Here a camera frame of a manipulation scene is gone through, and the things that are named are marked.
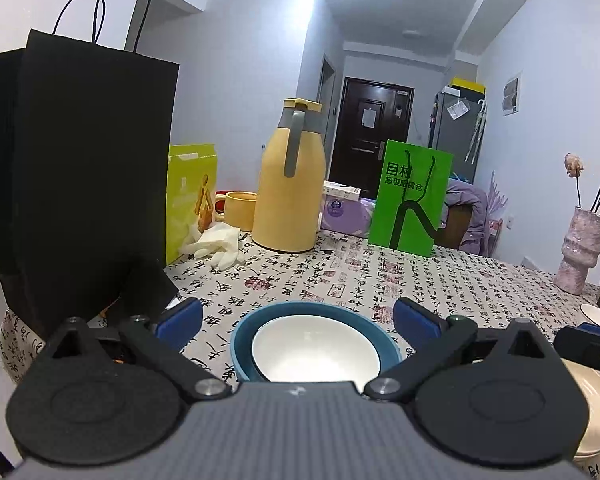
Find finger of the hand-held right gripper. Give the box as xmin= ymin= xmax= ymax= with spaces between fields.
xmin=552 ymin=322 xmax=600 ymax=381

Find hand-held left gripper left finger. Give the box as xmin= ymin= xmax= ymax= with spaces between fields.
xmin=34 ymin=296 xmax=234 ymax=403

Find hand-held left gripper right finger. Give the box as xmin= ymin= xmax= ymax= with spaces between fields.
xmin=361 ymin=296 xmax=563 ymax=403

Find blue bowl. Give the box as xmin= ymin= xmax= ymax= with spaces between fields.
xmin=230 ymin=301 xmax=403 ymax=385

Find white rubber gloves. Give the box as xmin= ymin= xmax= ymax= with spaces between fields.
xmin=180 ymin=224 xmax=247 ymax=271

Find pink textured vase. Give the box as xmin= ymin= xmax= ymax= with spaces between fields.
xmin=553 ymin=206 xmax=600 ymax=296

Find wooden chair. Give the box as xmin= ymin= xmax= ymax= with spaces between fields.
xmin=436 ymin=204 xmax=473 ymax=251

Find green paper bag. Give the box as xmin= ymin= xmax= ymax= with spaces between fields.
xmin=367 ymin=139 xmax=454 ymax=257

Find calligraphy printed tablecloth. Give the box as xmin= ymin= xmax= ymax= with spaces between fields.
xmin=0 ymin=227 xmax=600 ymax=480

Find purple padded jacket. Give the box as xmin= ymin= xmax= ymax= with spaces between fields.
xmin=442 ymin=179 xmax=503 ymax=258

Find yellow-green printed paper bag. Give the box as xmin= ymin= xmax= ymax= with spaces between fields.
xmin=166 ymin=144 xmax=218 ymax=266

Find yellow mug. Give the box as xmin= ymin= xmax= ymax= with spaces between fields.
xmin=214 ymin=191 xmax=258 ymax=232

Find purple tissue pack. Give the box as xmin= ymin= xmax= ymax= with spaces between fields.
xmin=321 ymin=195 xmax=378 ymax=238

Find white book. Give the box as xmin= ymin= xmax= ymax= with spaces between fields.
xmin=322 ymin=180 xmax=363 ymax=200

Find yellow thermos jug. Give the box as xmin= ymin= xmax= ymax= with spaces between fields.
xmin=252 ymin=98 xmax=327 ymax=253

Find black paper bag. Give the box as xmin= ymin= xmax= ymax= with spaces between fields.
xmin=0 ymin=0 xmax=181 ymax=341

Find dried pink roses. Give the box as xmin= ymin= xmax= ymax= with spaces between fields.
xmin=564 ymin=105 xmax=600 ymax=218

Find grey refrigerator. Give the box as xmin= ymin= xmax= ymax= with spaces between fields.
xmin=427 ymin=87 xmax=487 ymax=186

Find dark entrance door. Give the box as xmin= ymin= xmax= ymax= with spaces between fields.
xmin=329 ymin=76 xmax=416 ymax=187

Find white folded umbrella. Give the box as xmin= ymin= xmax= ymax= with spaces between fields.
xmin=465 ymin=100 xmax=488 ymax=163

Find grey side door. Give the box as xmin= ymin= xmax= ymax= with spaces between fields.
xmin=316 ymin=55 xmax=337 ymax=141

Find yellow and black box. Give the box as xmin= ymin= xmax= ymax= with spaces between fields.
xmin=450 ymin=77 xmax=487 ymax=95

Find white wall panel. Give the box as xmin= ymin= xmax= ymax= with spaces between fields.
xmin=502 ymin=72 xmax=522 ymax=117

